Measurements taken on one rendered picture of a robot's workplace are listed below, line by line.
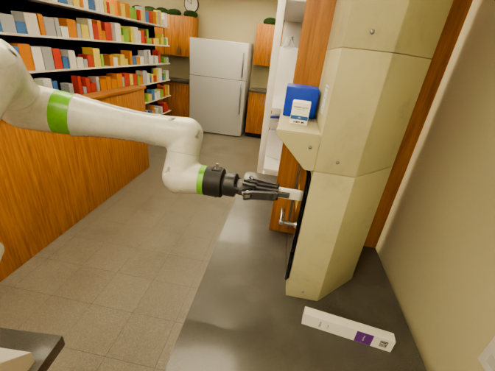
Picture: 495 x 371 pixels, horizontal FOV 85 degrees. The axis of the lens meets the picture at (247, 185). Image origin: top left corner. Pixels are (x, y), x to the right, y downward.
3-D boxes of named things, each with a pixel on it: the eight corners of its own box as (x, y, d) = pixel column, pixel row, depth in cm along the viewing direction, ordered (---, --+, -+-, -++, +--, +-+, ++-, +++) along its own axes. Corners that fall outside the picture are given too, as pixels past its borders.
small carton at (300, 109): (307, 121, 81) (311, 101, 78) (306, 125, 76) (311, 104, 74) (290, 119, 82) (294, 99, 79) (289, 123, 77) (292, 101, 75)
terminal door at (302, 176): (288, 231, 119) (306, 144, 102) (286, 283, 92) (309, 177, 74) (286, 230, 119) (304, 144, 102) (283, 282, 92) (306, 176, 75)
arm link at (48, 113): (-28, 107, 63) (-10, 64, 67) (1, 132, 75) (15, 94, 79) (61, 122, 68) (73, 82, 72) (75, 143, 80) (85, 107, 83)
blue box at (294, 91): (311, 113, 94) (317, 86, 90) (314, 119, 85) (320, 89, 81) (283, 110, 95) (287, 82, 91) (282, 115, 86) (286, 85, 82)
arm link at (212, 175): (209, 189, 91) (201, 202, 83) (211, 156, 86) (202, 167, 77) (227, 192, 90) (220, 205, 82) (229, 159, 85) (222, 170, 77)
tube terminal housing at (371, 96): (343, 249, 120) (406, 58, 86) (359, 310, 91) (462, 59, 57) (287, 238, 122) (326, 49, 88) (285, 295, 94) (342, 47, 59)
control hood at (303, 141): (308, 138, 101) (313, 112, 97) (313, 171, 73) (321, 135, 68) (278, 134, 103) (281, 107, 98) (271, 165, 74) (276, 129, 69)
